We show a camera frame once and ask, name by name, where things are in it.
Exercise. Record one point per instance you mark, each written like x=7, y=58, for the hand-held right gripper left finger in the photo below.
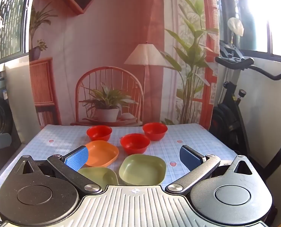
x=76, y=159

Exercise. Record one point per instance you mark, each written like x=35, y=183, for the checked blue tablecloth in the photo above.
x=197, y=138

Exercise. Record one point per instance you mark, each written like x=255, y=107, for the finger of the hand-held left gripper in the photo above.
x=3, y=140

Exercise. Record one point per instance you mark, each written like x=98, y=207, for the green square plate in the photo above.
x=142, y=170
x=100, y=176

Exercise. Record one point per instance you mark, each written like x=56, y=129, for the black exercise bike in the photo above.
x=228, y=113

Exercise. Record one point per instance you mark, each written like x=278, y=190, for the red plastic bowl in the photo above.
x=99, y=135
x=134, y=146
x=154, y=132

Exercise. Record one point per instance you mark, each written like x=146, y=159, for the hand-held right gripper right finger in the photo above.
x=189, y=157

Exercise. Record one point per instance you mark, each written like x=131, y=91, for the orange square plate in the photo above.
x=103, y=153

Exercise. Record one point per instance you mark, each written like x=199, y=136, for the printed room backdrop cloth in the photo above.
x=107, y=40

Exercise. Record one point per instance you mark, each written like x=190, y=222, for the dark framed window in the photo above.
x=10, y=19

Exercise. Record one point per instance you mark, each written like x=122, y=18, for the bright framed window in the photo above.
x=256, y=16

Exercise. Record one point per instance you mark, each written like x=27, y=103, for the white plastic bag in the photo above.
x=235, y=26

